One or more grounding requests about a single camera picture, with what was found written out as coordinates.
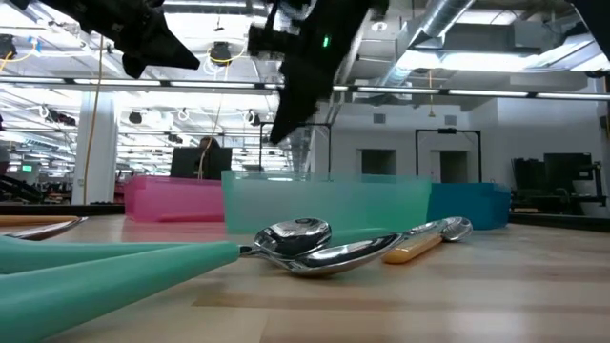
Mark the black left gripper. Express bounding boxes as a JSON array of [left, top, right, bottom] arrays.
[[42, 0, 201, 80]]

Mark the teal translucent plastic bin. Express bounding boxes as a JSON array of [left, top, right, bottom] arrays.
[[221, 170, 434, 235]]

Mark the orange handled spoon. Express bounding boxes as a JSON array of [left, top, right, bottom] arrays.
[[382, 215, 475, 266], [0, 215, 81, 227]]

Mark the black equipment rack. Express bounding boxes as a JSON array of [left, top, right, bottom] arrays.
[[510, 151, 609, 216]]

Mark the black curved machine part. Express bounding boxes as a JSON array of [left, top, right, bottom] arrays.
[[0, 173, 47, 205]]

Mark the black monitor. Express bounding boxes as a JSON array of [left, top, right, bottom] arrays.
[[170, 146, 234, 180]]

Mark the long ceiling light strip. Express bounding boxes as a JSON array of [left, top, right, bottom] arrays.
[[0, 77, 287, 92], [447, 89, 610, 102]]

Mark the yellow cable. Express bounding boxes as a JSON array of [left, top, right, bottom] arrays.
[[81, 32, 105, 206]]

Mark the blue plastic bin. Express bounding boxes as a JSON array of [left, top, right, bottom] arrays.
[[426, 182, 512, 232]]

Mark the black ceiling device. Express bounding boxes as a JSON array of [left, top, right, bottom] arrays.
[[208, 41, 234, 67]]

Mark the white square column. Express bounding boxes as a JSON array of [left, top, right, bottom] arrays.
[[71, 90, 120, 206]]

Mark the black stand frame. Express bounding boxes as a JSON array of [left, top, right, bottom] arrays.
[[415, 127, 482, 185], [258, 121, 334, 175]]

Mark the red translucent plastic bin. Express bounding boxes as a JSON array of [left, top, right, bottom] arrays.
[[123, 174, 226, 224]]

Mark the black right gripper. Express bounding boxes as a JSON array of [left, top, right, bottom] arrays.
[[247, 0, 373, 144]]

